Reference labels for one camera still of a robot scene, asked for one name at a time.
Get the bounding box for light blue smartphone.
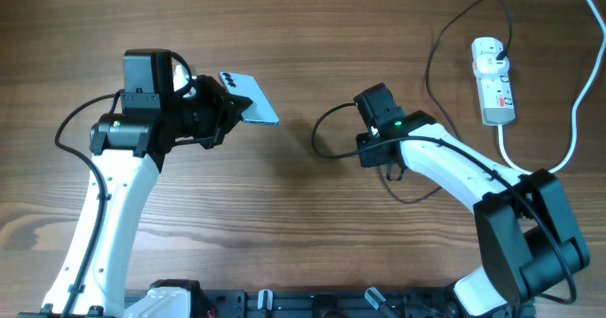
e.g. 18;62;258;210
220;72;279;125

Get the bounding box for black USB charging cable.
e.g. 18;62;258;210
376;0;514;205

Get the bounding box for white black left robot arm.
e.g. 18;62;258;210
36;48;254;317

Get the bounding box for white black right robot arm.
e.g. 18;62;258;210
357;108;590;316

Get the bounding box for white USB charger plug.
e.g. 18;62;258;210
472;53;509;79

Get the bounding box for white grey power strip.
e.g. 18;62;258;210
472;37;515;126

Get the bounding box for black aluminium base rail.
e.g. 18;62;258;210
201;288;467;318

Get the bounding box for white power strip cord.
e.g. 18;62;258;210
496;0;606;176

